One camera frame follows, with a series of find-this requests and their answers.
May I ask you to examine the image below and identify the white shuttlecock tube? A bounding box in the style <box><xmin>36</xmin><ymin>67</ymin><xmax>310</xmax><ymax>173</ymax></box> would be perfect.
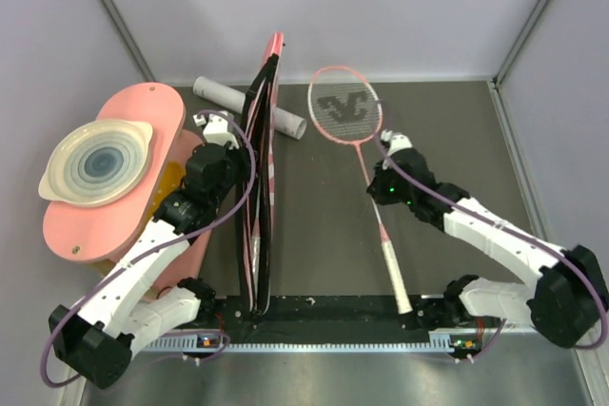
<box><xmin>192</xmin><ymin>76</ymin><xmax>307</xmax><ymax>140</ymax></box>

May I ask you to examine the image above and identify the pink racket cover bag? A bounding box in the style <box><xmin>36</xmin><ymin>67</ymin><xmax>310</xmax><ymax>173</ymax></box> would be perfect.
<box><xmin>235</xmin><ymin>32</ymin><xmax>285</xmax><ymax>319</ymax></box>

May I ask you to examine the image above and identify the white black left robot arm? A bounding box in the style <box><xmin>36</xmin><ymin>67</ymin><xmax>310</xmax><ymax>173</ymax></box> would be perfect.
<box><xmin>40</xmin><ymin>141</ymin><xmax>256</xmax><ymax>389</ymax></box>

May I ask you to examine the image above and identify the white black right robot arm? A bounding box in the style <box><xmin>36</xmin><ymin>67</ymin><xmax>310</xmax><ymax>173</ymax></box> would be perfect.
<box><xmin>367</xmin><ymin>136</ymin><xmax>608</xmax><ymax>349</ymax></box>

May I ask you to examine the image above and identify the yellow plastic plate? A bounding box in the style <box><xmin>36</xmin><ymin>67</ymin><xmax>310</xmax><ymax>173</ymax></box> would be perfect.
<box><xmin>144</xmin><ymin>162</ymin><xmax>186</xmax><ymax>222</ymax></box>

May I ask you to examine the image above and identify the white blue ceramic dish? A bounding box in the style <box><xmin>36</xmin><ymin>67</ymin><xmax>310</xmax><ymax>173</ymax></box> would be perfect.
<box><xmin>38</xmin><ymin>119</ymin><xmax>153</xmax><ymax>207</ymax></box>

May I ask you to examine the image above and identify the pink wooden shelf stand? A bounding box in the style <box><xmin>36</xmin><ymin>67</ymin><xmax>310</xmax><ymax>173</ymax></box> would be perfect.
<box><xmin>38</xmin><ymin>83</ymin><xmax>202</xmax><ymax>274</ymax></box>

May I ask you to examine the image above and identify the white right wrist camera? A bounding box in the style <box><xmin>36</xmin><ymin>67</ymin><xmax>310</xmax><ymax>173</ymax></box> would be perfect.
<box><xmin>381</xmin><ymin>129</ymin><xmax>413</xmax><ymax>157</ymax></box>

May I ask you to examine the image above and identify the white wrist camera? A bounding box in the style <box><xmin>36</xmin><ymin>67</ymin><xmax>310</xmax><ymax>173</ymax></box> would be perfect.
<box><xmin>381</xmin><ymin>129</ymin><xmax>413</xmax><ymax>157</ymax></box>
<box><xmin>192</xmin><ymin>110</ymin><xmax>239</xmax><ymax>149</ymax></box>

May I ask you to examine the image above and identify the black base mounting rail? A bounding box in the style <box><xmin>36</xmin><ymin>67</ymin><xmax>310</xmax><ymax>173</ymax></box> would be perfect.
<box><xmin>185</xmin><ymin>295</ymin><xmax>479</xmax><ymax>344</ymax></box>

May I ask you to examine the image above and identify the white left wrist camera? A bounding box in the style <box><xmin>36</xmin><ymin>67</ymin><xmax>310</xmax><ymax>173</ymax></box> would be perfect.
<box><xmin>192</xmin><ymin>110</ymin><xmax>239</xmax><ymax>149</ymax></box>

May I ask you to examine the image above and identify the aluminium frame rail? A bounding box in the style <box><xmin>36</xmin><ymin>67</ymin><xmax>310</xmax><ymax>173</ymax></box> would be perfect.
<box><xmin>56</xmin><ymin>77</ymin><xmax>609</xmax><ymax>406</ymax></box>

